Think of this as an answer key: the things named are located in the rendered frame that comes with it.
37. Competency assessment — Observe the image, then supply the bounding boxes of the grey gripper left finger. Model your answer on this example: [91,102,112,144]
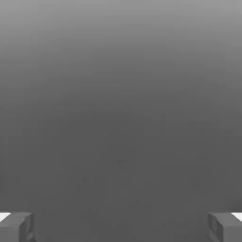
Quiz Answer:
[0,212,36,242]

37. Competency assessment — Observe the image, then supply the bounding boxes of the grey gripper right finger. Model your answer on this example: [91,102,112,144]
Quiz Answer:
[207,212,242,242]

